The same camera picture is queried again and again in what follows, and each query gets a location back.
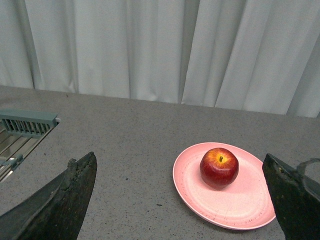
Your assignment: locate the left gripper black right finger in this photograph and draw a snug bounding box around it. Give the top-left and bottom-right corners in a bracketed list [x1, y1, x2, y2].
[262, 153, 320, 240]

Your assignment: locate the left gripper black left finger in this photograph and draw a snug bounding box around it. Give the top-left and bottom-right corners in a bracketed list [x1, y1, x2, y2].
[0, 152, 97, 240]

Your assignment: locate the red yellow apple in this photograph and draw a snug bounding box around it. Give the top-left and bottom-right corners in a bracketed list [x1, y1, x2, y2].
[199, 147, 240, 190]

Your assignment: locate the pink plastic plate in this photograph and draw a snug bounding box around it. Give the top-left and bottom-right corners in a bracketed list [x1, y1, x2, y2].
[172, 142, 276, 230]

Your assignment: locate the green metal dish rack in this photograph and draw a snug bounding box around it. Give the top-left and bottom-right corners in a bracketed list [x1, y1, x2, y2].
[0, 108, 60, 182]

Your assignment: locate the white curtain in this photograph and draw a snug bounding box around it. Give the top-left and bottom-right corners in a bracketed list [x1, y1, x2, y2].
[0, 0, 320, 118]

